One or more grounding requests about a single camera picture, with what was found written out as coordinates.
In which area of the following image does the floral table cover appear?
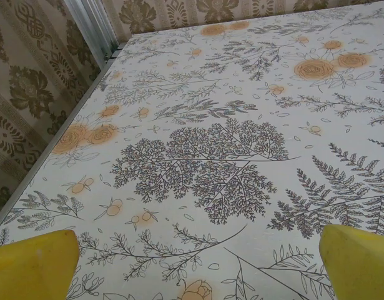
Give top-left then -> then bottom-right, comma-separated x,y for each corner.
0,0 -> 384,300

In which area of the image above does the aluminium frame post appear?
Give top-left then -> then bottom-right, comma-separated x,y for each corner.
62,0 -> 126,62

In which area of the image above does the aluminium table side rail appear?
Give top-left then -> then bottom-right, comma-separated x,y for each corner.
0,54 -> 119,234

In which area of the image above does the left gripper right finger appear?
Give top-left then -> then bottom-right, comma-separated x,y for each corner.
318,223 -> 384,300

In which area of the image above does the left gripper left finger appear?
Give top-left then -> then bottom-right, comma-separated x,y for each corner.
0,229 -> 81,300

